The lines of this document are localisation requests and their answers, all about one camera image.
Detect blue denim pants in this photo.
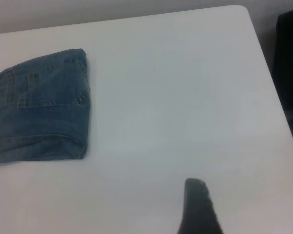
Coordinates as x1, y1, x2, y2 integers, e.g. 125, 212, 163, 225
0, 48, 91, 165

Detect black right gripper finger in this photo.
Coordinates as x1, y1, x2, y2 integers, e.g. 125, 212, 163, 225
177, 177, 226, 234

